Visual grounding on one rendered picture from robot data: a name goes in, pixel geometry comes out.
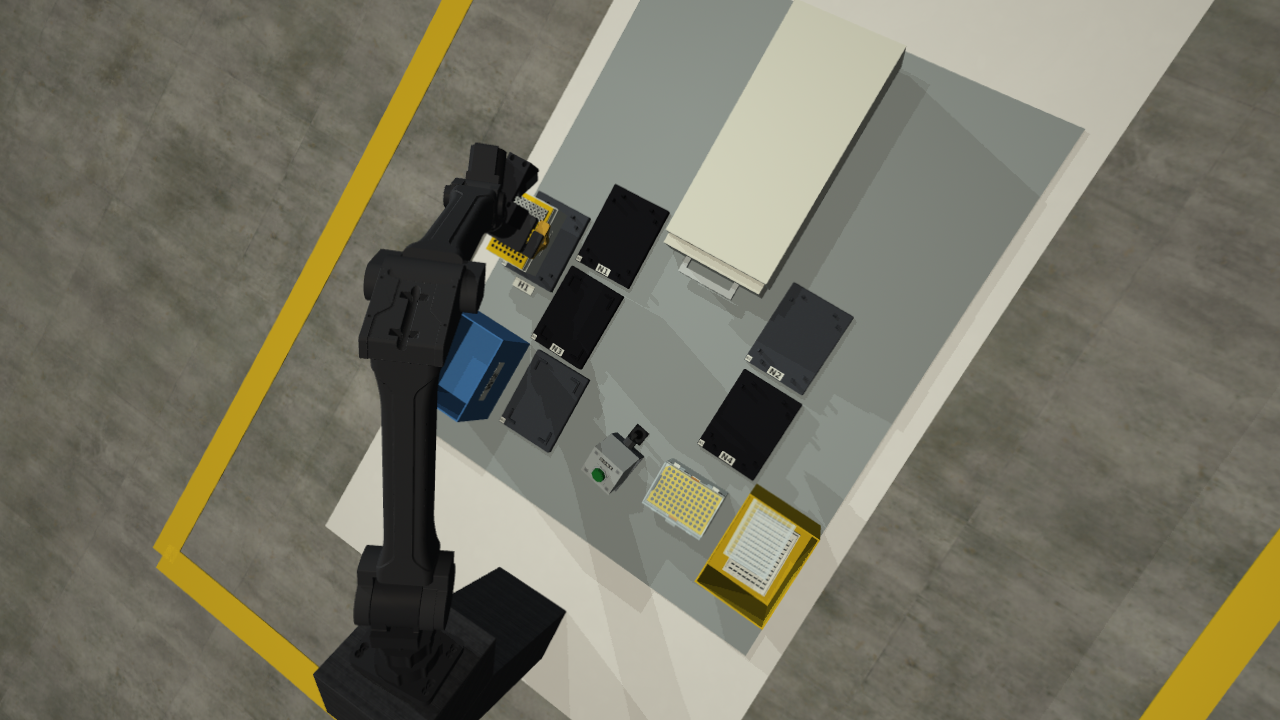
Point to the blue open-top bin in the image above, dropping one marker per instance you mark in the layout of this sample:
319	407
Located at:
482	359

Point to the large cream rectangular box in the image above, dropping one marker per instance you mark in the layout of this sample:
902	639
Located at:
799	117

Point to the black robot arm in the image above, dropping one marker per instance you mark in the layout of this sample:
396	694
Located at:
415	579

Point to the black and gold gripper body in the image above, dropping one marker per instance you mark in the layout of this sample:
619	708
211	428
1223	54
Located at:
516	239

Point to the yellow bin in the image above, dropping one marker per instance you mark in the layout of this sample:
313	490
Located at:
744	600

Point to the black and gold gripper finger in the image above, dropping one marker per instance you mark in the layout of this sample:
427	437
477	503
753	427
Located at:
543	228

